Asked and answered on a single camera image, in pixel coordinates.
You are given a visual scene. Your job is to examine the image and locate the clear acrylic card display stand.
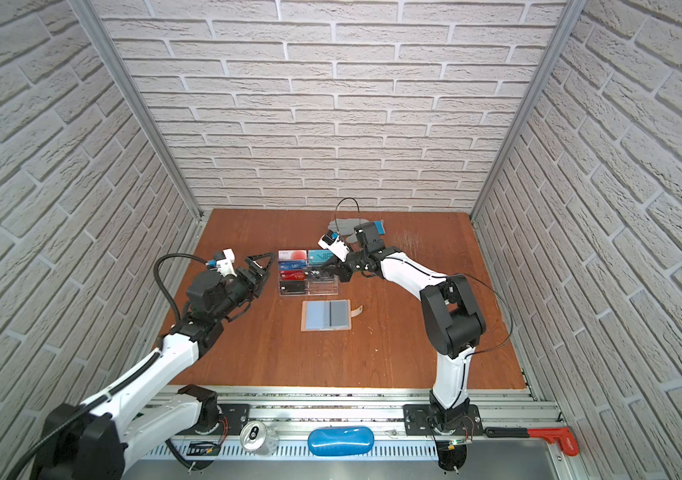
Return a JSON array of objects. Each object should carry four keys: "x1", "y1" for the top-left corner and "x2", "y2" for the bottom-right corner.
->
[{"x1": 282, "y1": 262, "x2": 339, "y2": 296}]

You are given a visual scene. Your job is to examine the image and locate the beige leather card holder wallet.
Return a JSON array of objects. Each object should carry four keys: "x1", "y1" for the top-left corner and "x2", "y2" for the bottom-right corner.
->
[{"x1": 301, "y1": 300, "x2": 363, "y2": 332}]

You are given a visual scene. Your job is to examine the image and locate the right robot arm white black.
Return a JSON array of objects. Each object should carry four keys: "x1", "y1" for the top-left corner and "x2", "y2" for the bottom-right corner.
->
[{"x1": 320, "y1": 247, "x2": 486, "y2": 432}]

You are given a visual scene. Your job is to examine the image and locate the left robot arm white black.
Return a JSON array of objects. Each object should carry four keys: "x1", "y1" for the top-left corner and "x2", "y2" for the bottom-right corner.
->
[{"x1": 9, "y1": 249, "x2": 275, "y2": 479}]

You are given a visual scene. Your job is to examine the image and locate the white red april card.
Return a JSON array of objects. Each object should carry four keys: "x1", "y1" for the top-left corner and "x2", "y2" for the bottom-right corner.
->
[{"x1": 278, "y1": 249, "x2": 308, "y2": 262}]

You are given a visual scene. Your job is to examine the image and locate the red gold VIP card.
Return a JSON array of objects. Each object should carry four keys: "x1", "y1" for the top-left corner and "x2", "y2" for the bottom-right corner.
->
[{"x1": 279, "y1": 270, "x2": 306, "y2": 281}]

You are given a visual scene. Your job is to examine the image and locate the blue VIP card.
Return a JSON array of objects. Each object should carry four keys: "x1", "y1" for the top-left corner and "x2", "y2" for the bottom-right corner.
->
[{"x1": 278, "y1": 260, "x2": 307, "y2": 271}]

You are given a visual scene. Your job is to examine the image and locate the dark black card lower left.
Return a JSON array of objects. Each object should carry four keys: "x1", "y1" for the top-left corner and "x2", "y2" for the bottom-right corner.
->
[{"x1": 279, "y1": 280, "x2": 306, "y2": 295}]

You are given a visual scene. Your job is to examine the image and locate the teal VIP card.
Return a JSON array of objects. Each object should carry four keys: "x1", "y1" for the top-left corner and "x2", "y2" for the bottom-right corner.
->
[{"x1": 307, "y1": 249, "x2": 334, "y2": 266}]

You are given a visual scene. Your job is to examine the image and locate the grey blue work glove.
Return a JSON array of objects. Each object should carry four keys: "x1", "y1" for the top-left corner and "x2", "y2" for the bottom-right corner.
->
[{"x1": 329, "y1": 218, "x2": 366, "y2": 244}]

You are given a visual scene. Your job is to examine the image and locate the silver can top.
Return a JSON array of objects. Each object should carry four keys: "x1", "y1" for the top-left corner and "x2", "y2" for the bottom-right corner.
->
[{"x1": 239, "y1": 420, "x2": 279, "y2": 456}]

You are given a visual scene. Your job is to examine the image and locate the small black label box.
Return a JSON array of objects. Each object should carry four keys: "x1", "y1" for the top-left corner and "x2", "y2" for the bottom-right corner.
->
[{"x1": 186, "y1": 441, "x2": 221, "y2": 457}]

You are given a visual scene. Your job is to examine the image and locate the blue oval case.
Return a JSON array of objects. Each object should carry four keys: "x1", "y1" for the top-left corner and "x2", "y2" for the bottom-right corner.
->
[{"x1": 307, "y1": 426, "x2": 375, "y2": 457}]

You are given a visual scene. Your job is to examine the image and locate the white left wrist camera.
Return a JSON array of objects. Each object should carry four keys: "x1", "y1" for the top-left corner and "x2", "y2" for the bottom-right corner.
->
[{"x1": 206, "y1": 249, "x2": 236, "y2": 278}]

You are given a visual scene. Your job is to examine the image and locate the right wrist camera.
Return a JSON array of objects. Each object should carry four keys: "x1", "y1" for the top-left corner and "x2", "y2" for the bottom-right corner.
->
[{"x1": 318, "y1": 230, "x2": 351, "y2": 260}]

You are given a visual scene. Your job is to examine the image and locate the thin black cable right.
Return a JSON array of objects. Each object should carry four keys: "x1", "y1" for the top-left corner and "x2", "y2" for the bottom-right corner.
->
[{"x1": 333, "y1": 197, "x2": 514, "y2": 355}]

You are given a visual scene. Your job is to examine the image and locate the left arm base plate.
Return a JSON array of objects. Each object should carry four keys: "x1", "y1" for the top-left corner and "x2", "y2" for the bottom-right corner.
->
[{"x1": 189, "y1": 403, "x2": 250, "y2": 437}]

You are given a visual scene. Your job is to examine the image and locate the black corrugated cable left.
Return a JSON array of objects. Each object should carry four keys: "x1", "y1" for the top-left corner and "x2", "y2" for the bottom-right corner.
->
[{"x1": 7, "y1": 252, "x2": 210, "y2": 480}]

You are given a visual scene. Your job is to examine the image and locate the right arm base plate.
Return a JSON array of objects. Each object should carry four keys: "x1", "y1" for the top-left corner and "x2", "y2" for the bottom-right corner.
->
[{"x1": 403, "y1": 401, "x2": 484, "y2": 437}]

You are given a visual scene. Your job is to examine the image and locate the red black handled tool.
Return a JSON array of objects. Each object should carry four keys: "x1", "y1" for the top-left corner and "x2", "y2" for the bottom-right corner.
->
[{"x1": 484, "y1": 427, "x2": 580, "y2": 457}]

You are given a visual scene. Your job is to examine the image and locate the aluminium frame rail right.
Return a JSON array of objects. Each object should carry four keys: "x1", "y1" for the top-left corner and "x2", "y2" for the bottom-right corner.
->
[{"x1": 469, "y1": 0, "x2": 587, "y2": 221}]

